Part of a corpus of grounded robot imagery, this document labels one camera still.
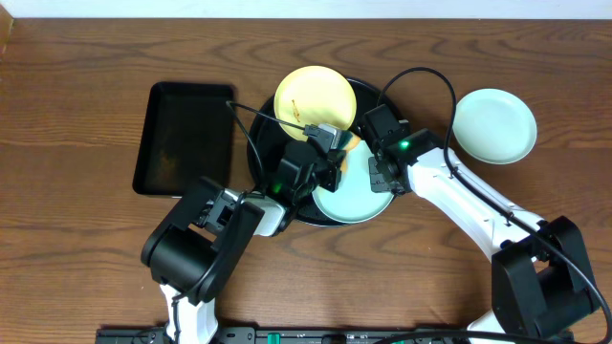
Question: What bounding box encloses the light blue plate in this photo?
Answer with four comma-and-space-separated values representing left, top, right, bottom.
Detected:
313, 141, 394, 224

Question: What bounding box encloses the yellow green sponge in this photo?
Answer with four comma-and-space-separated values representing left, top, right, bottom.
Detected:
339, 131, 361, 173

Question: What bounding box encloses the yellow plate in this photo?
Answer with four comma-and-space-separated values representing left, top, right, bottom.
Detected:
273, 66, 357, 141

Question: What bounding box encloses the pale green plate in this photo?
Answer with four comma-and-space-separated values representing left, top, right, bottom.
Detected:
452, 89, 537, 164

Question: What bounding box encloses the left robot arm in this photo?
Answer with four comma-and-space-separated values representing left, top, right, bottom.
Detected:
141, 143, 346, 343

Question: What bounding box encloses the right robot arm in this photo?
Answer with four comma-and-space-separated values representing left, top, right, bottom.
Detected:
365, 127, 611, 343

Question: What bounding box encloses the black round tray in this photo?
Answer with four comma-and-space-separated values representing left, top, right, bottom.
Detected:
247, 77, 408, 226

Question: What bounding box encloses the black rectangular tray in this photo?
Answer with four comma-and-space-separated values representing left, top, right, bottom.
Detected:
132, 81, 234, 197

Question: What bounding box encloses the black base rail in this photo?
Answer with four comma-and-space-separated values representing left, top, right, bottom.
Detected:
95, 325, 484, 344

